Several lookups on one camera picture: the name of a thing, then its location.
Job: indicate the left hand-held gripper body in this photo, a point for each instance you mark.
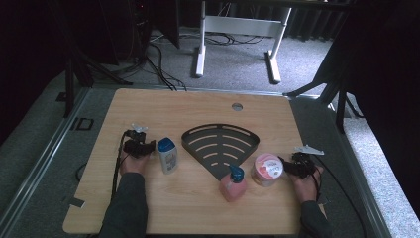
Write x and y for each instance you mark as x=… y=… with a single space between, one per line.
x=135 y=147

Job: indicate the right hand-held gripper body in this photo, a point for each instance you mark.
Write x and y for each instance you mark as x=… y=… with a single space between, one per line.
x=303 y=165

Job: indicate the white bottle with blue cap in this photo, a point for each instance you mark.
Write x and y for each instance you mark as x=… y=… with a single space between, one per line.
x=167 y=155

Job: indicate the round tub with pink lid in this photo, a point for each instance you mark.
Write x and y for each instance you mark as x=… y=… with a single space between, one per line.
x=267 y=168

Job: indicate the pink pump bottle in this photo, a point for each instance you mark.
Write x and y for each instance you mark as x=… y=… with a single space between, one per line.
x=232 y=186

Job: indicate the black metal corner rack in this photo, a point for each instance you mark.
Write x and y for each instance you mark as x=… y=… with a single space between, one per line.
x=220 y=145

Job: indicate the person's left hand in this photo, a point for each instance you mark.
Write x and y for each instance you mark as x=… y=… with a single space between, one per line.
x=133 y=165

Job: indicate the person's right hand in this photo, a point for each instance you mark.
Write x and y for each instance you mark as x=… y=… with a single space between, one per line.
x=305 y=188

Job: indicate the grey tape piece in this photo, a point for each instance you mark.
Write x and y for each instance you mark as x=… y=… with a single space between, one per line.
x=75 y=201
x=324 y=200

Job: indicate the black metal stand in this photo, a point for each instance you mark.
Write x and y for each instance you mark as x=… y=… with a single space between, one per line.
x=340 y=105

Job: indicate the black tripod stand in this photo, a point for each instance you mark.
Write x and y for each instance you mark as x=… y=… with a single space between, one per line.
x=70 y=82

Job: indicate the metal floor rail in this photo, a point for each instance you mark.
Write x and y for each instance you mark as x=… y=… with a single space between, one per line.
x=39 y=155
x=363 y=185

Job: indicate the white desk frame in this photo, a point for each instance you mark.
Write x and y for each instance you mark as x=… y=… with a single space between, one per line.
x=242 y=26

